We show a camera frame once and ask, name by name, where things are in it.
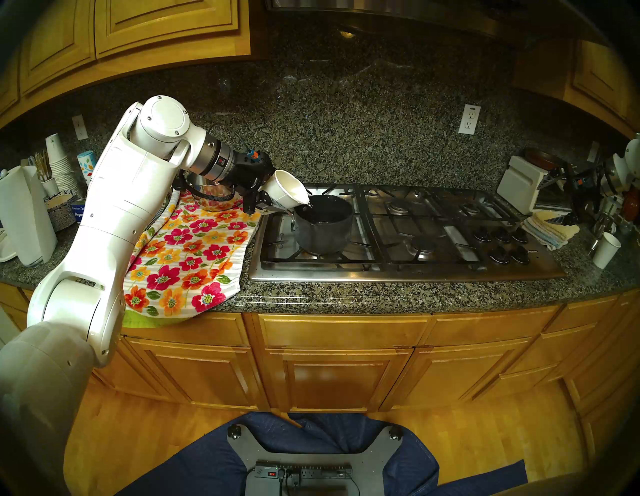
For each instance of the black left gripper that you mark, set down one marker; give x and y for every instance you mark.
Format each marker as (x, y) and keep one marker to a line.
(250, 172)

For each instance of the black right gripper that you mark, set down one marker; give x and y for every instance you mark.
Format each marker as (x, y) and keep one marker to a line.
(582, 195)

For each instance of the large white paper cup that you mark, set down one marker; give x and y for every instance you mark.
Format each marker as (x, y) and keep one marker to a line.
(287, 190)

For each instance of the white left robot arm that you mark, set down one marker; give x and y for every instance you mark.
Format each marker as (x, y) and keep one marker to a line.
(130, 200)

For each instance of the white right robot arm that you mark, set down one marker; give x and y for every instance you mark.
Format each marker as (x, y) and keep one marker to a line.
(627, 165)

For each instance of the stainless steel stock pot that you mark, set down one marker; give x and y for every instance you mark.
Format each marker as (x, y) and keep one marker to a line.
(215, 197)

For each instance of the small white paper cup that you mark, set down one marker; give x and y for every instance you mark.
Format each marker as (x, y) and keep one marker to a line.
(606, 251)

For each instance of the blue patterned paper cup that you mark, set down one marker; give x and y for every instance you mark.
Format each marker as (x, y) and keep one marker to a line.
(86, 167)

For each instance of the white cup with wooden utensils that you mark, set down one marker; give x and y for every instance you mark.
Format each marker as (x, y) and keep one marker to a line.
(49, 185)

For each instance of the folded striped dish cloth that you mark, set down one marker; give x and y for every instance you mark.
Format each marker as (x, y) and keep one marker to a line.
(550, 231)

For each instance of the dark red jar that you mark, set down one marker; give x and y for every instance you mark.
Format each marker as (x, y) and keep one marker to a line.
(632, 205)

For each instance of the floral kitchen towel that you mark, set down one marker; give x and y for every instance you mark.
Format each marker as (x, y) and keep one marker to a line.
(200, 260)

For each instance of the wooden upper cabinet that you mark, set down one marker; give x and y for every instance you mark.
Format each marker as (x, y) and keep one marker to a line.
(600, 75)
(160, 22)

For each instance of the stainless steel gas cooktop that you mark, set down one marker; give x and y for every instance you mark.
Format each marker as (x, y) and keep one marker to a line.
(400, 272)

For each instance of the wooden lower cabinet run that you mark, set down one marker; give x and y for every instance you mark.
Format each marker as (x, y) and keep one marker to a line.
(335, 375)

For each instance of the blue foodservice foil box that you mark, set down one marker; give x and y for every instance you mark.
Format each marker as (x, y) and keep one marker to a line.
(78, 212)

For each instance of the dark patterned bowl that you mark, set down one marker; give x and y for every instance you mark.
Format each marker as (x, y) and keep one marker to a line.
(60, 212)

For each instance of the stack of white paper cups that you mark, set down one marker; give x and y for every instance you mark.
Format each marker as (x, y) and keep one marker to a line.
(62, 165)

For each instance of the steel range hood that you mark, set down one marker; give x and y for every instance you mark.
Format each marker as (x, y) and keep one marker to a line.
(350, 4)

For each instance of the white paper towel roll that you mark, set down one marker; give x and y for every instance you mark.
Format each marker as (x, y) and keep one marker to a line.
(27, 215)

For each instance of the blue moving blanket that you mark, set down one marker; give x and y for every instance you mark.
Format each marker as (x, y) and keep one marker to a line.
(210, 465)

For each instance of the grey power strip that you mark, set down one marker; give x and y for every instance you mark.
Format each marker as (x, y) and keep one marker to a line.
(315, 471)

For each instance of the grey robot torso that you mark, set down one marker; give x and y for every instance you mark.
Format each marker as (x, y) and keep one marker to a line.
(35, 400)

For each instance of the white wall switch plate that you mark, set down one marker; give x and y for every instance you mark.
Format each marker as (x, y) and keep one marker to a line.
(80, 128)
(594, 152)

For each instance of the white wall power outlet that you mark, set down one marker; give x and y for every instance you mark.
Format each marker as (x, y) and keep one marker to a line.
(469, 120)

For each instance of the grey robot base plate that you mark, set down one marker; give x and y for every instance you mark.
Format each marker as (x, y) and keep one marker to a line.
(315, 452)

